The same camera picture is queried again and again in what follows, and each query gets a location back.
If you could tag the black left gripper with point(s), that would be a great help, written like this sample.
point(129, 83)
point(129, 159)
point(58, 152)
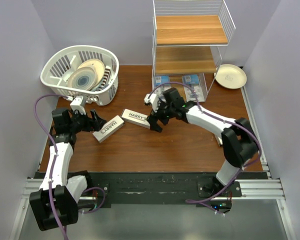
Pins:
point(91, 125)

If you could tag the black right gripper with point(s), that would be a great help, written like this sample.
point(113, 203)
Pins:
point(154, 125)

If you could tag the white Harry's box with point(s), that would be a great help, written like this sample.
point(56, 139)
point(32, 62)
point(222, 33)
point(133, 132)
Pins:
point(219, 140)
point(135, 118)
point(108, 129)

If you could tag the blue razor blister pack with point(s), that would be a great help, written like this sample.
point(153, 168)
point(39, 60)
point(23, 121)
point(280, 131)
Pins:
point(161, 84)
point(194, 90)

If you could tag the white wire wooden shelf rack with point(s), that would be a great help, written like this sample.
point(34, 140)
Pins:
point(189, 38)

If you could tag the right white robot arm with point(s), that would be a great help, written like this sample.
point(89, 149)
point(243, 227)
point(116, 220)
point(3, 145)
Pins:
point(238, 139)

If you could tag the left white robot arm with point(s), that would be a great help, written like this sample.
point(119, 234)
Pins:
point(59, 193)

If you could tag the beige blue patterned plate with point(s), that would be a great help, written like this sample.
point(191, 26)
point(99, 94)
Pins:
point(82, 79)

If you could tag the plain beige plate in basket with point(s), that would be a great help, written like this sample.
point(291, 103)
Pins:
point(97, 65)

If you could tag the white plastic dish basket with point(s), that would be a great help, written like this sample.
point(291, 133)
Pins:
point(61, 65)

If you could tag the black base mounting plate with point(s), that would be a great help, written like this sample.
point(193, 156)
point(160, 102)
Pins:
point(157, 188)

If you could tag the cream round plate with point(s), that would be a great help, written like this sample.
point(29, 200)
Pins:
point(230, 76)

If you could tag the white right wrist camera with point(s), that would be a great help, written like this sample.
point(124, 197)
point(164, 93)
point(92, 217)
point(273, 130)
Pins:
point(151, 99)

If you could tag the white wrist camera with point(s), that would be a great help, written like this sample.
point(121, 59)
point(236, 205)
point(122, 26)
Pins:
point(78, 104)
point(151, 99)

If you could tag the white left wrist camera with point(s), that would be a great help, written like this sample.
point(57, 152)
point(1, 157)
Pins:
point(78, 104)

